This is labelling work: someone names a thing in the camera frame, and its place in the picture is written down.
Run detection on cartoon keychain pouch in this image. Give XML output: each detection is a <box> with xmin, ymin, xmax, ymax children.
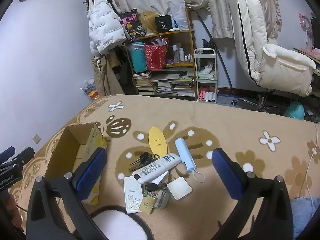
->
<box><xmin>154</xmin><ymin>189</ymin><xmax>170</xmax><ymax>209</ymax></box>

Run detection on white rolling cart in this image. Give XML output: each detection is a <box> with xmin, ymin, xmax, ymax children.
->
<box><xmin>194</xmin><ymin>48</ymin><xmax>218</xmax><ymax>103</ymax></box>

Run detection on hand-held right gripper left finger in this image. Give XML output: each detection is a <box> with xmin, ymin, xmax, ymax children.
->
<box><xmin>26</xmin><ymin>147</ymin><xmax>110</xmax><ymax>240</ymax></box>

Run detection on light blue power bank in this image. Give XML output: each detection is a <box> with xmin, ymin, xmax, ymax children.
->
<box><xmin>174</xmin><ymin>138</ymin><xmax>206</xmax><ymax>183</ymax></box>

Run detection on office chair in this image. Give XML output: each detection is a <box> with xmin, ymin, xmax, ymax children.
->
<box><xmin>231</xmin><ymin>87</ymin><xmax>284</xmax><ymax>112</ymax></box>

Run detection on colourful printed bag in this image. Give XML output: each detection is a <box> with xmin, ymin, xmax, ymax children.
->
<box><xmin>120</xmin><ymin>9</ymin><xmax>147</xmax><ymax>41</ymax></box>

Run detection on blond wig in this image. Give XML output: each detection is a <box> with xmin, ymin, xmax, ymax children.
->
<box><xmin>139</xmin><ymin>11</ymin><xmax>158</xmax><ymax>35</ymax></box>

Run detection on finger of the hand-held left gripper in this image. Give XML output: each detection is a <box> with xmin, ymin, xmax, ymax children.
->
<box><xmin>0</xmin><ymin>146</ymin><xmax>16</xmax><ymax>165</ymax></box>
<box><xmin>10</xmin><ymin>147</ymin><xmax>35</xmax><ymax>168</ymax></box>

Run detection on white wall charger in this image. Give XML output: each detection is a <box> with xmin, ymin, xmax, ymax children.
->
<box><xmin>167</xmin><ymin>177</ymin><xmax>193</xmax><ymax>200</ymax></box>

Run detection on tall stack of books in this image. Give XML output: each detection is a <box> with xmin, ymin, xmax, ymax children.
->
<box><xmin>132</xmin><ymin>71</ymin><xmax>156</xmax><ymax>96</ymax></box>

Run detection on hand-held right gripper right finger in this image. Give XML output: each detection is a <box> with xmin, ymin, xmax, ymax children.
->
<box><xmin>211</xmin><ymin>147</ymin><xmax>294</xmax><ymax>240</ymax></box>

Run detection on person's left hand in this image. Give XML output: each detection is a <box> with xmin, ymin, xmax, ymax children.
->
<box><xmin>7</xmin><ymin>194</ymin><xmax>21</xmax><ymax>222</ymax></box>

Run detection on group of cosmetic bottles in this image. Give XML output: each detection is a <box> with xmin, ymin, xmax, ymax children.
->
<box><xmin>172</xmin><ymin>44</ymin><xmax>194</xmax><ymax>63</ymax></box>

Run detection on person's blue clothing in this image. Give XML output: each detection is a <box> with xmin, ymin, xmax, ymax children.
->
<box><xmin>290</xmin><ymin>197</ymin><xmax>320</xmax><ymax>238</ymax></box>

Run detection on white remote control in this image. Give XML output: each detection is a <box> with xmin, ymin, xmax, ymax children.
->
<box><xmin>123</xmin><ymin>176</ymin><xmax>144</xmax><ymax>214</ymax></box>

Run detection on white puffer jacket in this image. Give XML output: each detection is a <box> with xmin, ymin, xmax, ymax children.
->
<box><xmin>87</xmin><ymin>0</ymin><xmax>128</xmax><ymax>55</ymax></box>

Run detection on beige flower printed blanket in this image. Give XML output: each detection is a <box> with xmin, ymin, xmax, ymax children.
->
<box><xmin>10</xmin><ymin>94</ymin><xmax>320</xmax><ymax>240</ymax></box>

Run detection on beige coat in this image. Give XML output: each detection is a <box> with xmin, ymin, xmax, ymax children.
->
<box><xmin>91</xmin><ymin>52</ymin><xmax>125</xmax><ymax>100</ymax></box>

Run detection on pink wall decoration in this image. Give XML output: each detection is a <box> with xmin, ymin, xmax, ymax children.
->
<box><xmin>297</xmin><ymin>12</ymin><xmax>316</xmax><ymax>51</ymax></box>

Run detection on desk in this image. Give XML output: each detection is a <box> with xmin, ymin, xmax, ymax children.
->
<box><xmin>294</xmin><ymin>46</ymin><xmax>320</xmax><ymax>77</ymax></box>

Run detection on teal storage box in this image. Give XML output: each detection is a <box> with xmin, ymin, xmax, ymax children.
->
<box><xmin>126</xmin><ymin>42</ymin><xmax>148</xmax><ymax>73</ymax></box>

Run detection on wooden shelf unit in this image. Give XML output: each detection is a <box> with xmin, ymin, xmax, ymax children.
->
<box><xmin>125</xmin><ymin>7</ymin><xmax>197</xmax><ymax>98</ymax></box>

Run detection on dark long pole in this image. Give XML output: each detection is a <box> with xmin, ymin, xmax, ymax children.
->
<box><xmin>197</xmin><ymin>11</ymin><xmax>233</xmax><ymax>90</ymax></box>

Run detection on black box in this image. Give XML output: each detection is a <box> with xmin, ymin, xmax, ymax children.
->
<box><xmin>154</xmin><ymin>15</ymin><xmax>173</xmax><ymax>33</ymax></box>

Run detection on pink and white containers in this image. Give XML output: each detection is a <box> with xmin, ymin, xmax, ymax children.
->
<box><xmin>199</xmin><ymin>91</ymin><xmax>217</xmax><ymax>103</ymax></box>

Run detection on white bottle blue label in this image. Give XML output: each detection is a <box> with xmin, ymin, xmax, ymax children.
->
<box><xmin>132</xmin><ymin>153</ymin><xmax>182</xmax><ymax>184</ymax></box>

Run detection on yellow oval board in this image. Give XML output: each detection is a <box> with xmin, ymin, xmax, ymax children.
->
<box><xmin>148</xmin><ymin>126</ymin><xmax>168</xmax><ymax>155</ymax></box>

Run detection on red gift bag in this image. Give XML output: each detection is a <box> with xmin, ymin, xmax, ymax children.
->
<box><xmin>144</xmin><ymin>37</ymin><xmax>169</xmax><ymax>71</ymax></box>

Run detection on ruffled pink fabric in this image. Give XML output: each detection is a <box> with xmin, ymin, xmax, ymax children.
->
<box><xmin>265</xmin><ymin>0</ymin><xmax>283</xmax><ymax>40</ymax></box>

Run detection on wide pile of books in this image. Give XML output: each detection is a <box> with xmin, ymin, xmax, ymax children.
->
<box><xmin>153</xmin><ymin>74</ymin><xmax>196</xmax><ymax>98</ymax></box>

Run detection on teal round helmet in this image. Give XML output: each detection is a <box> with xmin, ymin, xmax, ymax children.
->
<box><xmin>285</xmin><ymin>101</ymin><xmax>306</xmax><ymax>121</ymax></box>

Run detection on cardboard box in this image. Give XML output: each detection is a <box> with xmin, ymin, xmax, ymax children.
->
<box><xmin>45</xmin><ymin>122</ymin><xmax>108</xmax><ymax>205</ymax></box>

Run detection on white cable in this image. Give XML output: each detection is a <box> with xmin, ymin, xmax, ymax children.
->
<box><xmin>305</xmin><ymin>149</ymin><xmax>320</xmax><ymax>205</ymax></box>

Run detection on bunch of keys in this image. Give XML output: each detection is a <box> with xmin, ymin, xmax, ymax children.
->
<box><xmin>129</xmin><ymin>152</ymin><xmax>160</xmax><ymax>172</ymax></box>

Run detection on gold rectangular keychain tag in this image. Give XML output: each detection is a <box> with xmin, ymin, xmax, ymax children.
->
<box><xmin>138</xmin><ymin>196</ymin><xmax>157</xmax><ymax>215</ymax></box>

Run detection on white paper bag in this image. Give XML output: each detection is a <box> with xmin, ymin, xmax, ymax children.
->
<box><xmin>167</xmin><ymin>0</ymin><xmax>188</xmax><ymax>30</ymax></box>

